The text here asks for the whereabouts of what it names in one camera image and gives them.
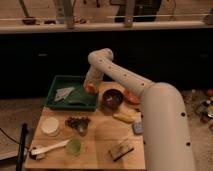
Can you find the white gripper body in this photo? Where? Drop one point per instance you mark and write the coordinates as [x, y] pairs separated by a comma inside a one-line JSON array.
[[95, 77]]

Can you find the wooden block with dark base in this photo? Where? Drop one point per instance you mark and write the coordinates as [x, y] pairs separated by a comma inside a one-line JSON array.
[[121, 149]]

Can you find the grey blue sponge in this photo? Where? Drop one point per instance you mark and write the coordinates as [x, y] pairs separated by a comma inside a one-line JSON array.
[[137, 128]]

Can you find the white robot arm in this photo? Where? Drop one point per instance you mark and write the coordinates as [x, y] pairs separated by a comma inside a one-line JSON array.
[[166, 134]]

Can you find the green plastic tray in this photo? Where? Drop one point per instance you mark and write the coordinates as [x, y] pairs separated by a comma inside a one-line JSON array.
[[64, 81]]

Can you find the green translucent cup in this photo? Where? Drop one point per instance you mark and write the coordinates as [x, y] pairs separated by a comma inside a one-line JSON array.
[[73, 146]]

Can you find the green cucumber in tray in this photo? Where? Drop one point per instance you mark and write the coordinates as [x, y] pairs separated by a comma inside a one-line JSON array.
[[77, 102]]

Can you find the orange red toy food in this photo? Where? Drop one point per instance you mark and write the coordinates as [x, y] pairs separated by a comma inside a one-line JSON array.
[[131, 98]]

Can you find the white handled brush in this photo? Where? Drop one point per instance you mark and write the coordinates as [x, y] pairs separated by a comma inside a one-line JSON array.
[[38, 152]]

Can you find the dark purple bowl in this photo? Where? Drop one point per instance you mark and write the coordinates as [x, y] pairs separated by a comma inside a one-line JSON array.
[[112, 98]]

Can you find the orange apple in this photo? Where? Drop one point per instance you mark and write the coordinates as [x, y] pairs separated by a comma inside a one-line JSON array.
[[90, 88]]

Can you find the black stand pole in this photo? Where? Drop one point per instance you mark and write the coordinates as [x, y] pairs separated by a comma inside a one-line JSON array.
[[22, 147]]

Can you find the grey cloth in tray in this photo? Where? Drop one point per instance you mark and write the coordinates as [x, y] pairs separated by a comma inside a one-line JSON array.
[[63, 93]]

